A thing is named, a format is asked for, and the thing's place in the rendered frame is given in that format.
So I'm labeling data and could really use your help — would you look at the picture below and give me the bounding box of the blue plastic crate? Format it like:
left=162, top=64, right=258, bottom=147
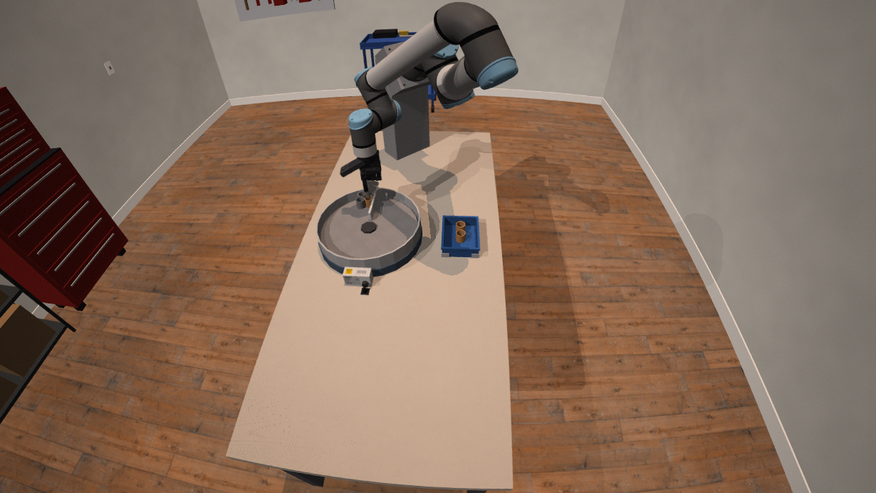
left=441, top=215, right=480, bottom=258

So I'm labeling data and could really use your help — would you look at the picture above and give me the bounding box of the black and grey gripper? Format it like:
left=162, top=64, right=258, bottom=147
left=357, top=150, right=382, bottom=199

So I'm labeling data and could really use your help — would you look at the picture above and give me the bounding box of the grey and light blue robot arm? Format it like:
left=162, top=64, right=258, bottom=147
left=348, top=2, right=518, bottom=158

